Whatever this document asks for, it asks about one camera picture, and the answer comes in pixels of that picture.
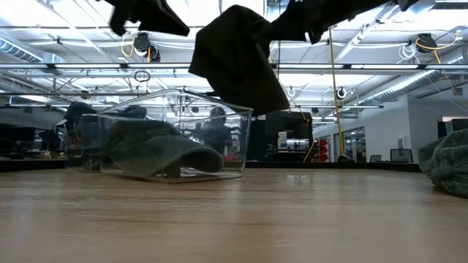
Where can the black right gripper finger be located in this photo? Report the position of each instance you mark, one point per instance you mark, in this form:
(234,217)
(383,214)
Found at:
(292,27)

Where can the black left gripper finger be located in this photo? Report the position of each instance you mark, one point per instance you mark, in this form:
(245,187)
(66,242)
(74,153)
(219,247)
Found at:
(164,20)

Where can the green fabric cap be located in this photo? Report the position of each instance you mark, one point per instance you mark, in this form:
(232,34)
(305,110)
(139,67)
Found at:
(449,164)
(237,62)
(157,153)

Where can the black monitor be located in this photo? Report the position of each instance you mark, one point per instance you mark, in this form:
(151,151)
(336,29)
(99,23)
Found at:
(289,126)

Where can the person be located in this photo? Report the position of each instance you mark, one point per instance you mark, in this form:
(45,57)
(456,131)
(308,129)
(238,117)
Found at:
(215,135)

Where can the clear plastic bin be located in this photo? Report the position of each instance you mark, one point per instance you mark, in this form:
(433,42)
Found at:
(245,146)
(89,146)

